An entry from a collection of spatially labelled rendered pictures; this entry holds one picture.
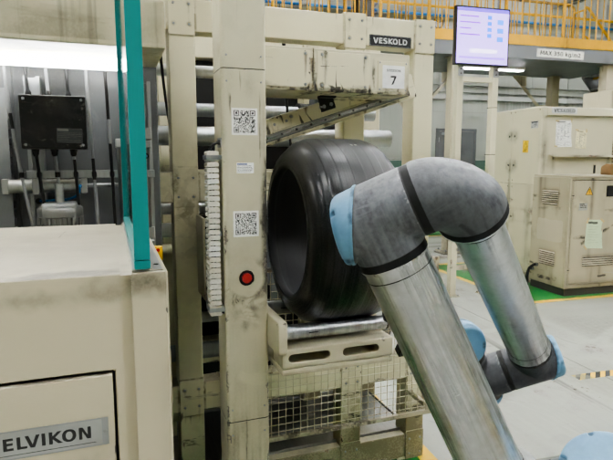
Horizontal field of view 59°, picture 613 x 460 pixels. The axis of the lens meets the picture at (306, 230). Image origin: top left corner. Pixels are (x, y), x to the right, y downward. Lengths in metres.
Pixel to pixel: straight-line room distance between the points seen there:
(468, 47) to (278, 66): 4.00
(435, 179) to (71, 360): 0.54
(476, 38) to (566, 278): 2.60
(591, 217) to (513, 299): 5.26
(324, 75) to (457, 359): 1.25
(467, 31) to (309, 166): 4.35
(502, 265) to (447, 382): 0.21
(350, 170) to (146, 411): 0.97
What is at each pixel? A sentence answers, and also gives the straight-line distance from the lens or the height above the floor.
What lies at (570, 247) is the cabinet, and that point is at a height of 0.51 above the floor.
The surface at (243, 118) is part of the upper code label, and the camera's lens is 1.55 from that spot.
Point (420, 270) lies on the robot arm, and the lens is 0.84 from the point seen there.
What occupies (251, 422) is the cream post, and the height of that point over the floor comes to 0.61.
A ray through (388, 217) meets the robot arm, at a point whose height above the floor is 1.32.
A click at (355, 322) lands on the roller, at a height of 0.91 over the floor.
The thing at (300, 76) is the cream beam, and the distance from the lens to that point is 1.90.
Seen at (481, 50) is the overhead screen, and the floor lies 2.47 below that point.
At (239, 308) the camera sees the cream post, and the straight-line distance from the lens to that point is 1.61.
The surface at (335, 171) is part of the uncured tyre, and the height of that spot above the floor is 1.37.
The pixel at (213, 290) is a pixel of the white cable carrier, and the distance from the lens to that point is 1.59.
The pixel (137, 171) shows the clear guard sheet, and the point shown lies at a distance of 0.67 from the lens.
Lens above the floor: 1.40
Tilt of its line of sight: 7 degrees down
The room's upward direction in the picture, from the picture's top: straight up
